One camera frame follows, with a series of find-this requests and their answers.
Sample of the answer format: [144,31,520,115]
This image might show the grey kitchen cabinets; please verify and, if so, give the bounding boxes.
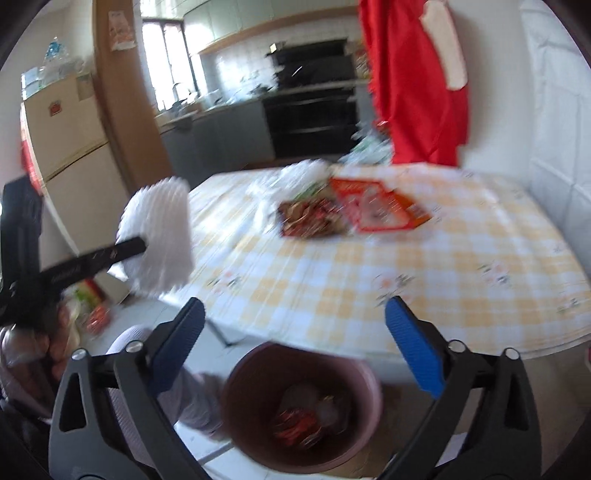
[160,99,276,188]

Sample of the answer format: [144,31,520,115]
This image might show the cream refrigerator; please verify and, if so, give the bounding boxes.
[21,74,130,255]

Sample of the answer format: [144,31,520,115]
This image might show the brown red snack wrapper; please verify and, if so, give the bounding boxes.
[277,197,348,239]

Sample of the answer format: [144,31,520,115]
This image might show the red hanging apron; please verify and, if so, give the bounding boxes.
[359,0,470,167]

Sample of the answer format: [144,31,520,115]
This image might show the white plastic bag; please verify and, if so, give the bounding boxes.
[246,159,331,215]

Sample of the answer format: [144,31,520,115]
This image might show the black oven stove unit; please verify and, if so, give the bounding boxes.
[263,39,359,158]

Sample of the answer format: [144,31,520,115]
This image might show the yellow plaid tablecloth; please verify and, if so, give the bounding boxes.
[163,164,590,358]

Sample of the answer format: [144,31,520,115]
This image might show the white quilted wall cover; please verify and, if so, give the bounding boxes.
[519,1,590,273]

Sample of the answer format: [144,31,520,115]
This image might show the maroon trash bin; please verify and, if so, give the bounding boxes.
[221,343,383,474]

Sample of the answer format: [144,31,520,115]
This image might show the wooden door frame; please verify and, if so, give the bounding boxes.
[92,1,173,193]

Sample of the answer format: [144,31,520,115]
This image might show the person's left hand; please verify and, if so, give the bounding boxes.
[1,302,80,419]

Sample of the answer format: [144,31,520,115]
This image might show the clear red plastic package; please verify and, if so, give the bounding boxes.
[329,178,432,234]

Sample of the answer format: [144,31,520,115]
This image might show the plastic bags on floor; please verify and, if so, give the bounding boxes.
[339,130,394,166]

